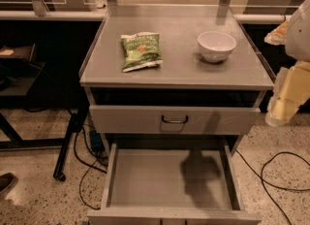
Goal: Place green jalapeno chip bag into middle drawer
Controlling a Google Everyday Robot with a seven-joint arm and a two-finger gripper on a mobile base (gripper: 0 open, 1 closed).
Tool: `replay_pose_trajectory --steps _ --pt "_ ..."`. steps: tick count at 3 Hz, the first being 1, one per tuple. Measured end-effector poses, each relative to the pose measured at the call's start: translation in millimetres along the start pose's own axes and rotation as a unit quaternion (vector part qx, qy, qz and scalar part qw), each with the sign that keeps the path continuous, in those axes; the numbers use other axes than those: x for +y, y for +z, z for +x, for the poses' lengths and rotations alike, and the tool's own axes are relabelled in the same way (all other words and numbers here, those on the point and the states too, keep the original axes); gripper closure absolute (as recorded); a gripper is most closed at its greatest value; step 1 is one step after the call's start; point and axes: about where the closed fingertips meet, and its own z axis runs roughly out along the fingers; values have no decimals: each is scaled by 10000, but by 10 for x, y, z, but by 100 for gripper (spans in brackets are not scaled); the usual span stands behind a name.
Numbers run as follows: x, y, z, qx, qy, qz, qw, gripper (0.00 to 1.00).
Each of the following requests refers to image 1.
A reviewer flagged white ceramic bowl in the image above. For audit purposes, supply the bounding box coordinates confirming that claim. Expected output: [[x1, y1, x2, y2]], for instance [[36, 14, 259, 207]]
[[198, 31, 236, 63]]

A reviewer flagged closed grey upper drawer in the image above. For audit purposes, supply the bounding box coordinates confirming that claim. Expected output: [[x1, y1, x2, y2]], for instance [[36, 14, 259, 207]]
[[89, 105, 260, 135]]

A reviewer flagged green jalapeno chip bag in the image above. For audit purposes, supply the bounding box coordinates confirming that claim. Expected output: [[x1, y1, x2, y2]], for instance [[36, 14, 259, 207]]
[[121, 32, 163, 73]]

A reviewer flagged black floor cable left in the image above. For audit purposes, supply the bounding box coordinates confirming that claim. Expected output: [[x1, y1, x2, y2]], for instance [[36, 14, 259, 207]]
[[73, 123, 109, 211]]

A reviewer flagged dark shoe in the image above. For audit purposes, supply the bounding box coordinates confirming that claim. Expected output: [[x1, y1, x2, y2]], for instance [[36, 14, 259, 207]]
[[0, 173, 17, 198]]

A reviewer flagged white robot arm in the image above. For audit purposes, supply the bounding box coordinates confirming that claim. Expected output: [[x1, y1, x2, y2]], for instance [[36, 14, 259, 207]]
[[264, 0, 310, 127]]

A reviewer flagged black floor cable right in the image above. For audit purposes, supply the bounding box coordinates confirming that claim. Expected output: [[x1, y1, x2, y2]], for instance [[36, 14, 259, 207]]
[[235, 149, 310, 225]]

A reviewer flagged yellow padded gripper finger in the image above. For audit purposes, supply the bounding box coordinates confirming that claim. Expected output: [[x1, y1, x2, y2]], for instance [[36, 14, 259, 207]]
[[265, 61, 310, 127]]

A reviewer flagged black desk frame left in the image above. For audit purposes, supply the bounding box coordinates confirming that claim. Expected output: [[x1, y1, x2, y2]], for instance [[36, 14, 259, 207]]
[[0, 43, 90, 182]]

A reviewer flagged grey drawer cabinet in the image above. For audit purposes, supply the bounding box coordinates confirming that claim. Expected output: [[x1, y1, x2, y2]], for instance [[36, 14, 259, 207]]
[[78, 3, 278, 225]]

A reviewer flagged open grey lower drawer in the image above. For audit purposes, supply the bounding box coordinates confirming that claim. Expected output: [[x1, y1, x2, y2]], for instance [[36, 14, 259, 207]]
[[88, 143, 262, 225]]

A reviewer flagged black drawer handle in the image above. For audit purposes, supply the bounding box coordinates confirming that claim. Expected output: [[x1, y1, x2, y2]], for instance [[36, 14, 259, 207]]
[[161, 115, 189, 124]]

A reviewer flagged black floor cable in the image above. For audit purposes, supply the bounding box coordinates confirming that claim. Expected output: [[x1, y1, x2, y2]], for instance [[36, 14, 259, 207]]
[[235, 149, 310, 225], [73, 123, 109, 211]]

